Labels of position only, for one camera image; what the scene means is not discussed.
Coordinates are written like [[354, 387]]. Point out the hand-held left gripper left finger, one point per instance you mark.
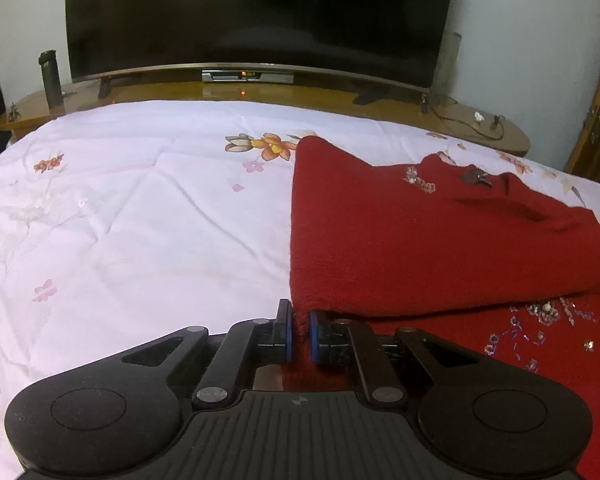
[[289, 336]]

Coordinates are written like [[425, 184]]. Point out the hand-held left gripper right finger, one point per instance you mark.
[[314, 342]]

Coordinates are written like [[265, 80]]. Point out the red knitted sweater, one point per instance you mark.
[[380, 235]]

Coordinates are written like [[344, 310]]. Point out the small white object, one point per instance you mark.
[[478, 116]]

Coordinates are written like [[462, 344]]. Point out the white floral bed sheet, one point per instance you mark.
[[130, 210]]

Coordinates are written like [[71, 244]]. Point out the grey wrapped panel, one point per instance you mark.
[[447, 62]]

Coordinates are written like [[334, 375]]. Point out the silver set-top box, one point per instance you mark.
[[250, 75]]

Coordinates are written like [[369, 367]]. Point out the wooden television stand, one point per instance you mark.
[[180, 92]]

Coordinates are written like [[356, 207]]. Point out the black flat television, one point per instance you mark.
[[260, 15]]

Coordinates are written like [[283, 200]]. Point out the dark grey flask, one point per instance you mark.
[[51, 77]]

